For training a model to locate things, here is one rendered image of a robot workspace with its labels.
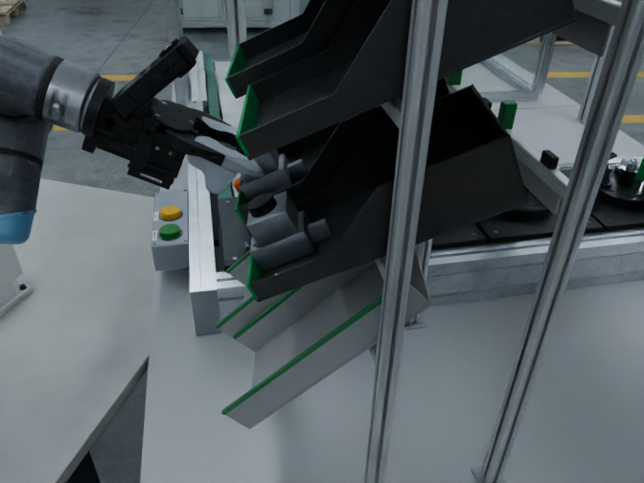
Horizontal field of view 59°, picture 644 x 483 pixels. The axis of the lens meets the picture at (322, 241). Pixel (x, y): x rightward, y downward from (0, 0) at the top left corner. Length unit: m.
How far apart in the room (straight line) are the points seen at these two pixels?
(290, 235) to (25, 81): 0.33
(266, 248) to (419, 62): 0.26
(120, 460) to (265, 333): 1.26
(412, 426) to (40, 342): 0.64
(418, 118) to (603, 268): 0.84
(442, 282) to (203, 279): 0.43
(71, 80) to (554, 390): 0.82
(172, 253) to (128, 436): 1.03
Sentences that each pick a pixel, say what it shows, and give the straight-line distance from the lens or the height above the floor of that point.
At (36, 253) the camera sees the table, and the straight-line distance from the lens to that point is 1.34.
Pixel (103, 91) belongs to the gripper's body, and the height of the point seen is 1.34.
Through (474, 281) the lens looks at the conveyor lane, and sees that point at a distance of 1.10.
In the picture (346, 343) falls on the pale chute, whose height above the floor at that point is 1.13.
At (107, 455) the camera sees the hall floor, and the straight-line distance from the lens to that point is 2.01.
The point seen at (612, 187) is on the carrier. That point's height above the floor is 0.99.
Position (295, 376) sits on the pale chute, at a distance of 0.66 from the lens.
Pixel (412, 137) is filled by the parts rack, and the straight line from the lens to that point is 0.46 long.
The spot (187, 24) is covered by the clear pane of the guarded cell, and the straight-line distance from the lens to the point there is 2.32.
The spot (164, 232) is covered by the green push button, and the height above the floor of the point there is 0.97.
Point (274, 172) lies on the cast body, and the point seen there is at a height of 1.24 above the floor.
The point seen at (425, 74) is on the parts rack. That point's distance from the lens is 0.45.
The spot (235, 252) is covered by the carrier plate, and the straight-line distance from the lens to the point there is 1.03.
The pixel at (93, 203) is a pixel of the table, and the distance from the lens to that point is 1.48.
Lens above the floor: 1.57
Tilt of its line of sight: 34 degrees down
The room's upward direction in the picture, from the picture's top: 1 degrees clockwise
